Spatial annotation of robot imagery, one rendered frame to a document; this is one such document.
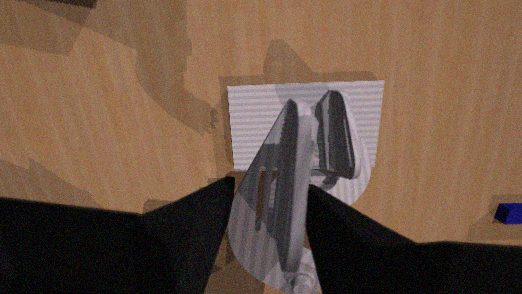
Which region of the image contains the dark blue rectangular bar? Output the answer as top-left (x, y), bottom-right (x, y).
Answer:
top-left (494, 203), bottom-right (522, 225)

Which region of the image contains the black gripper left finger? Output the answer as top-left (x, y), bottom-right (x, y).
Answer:
top-left (0, 176), bottom-right (235, 294)

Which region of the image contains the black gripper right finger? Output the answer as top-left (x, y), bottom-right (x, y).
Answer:
top-left (306, 184), bottom-right (522, 294)

